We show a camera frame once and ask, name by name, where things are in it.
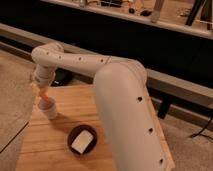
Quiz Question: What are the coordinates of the black flat case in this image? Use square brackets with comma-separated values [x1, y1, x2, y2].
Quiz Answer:
[52, 69, 73, 87]

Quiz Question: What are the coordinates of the small orange pepper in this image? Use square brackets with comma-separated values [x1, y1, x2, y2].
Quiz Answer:
[39, 90, 49, 101]

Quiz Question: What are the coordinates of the white sponge block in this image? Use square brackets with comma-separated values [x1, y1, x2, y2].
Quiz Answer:
[71, 130, 94, 154]

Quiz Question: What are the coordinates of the dark brown bowl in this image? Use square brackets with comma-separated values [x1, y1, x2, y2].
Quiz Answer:
[67, 124, 97, 155]

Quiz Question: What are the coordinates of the black cable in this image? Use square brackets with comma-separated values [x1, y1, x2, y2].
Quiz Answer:
[189, 113, 213, 139]

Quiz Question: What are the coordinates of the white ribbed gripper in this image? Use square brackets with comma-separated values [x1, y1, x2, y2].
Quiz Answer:
[31, 65, 56, 96]

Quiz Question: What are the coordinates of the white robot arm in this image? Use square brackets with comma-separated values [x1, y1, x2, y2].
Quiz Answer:
[31, 43, 174, 171]

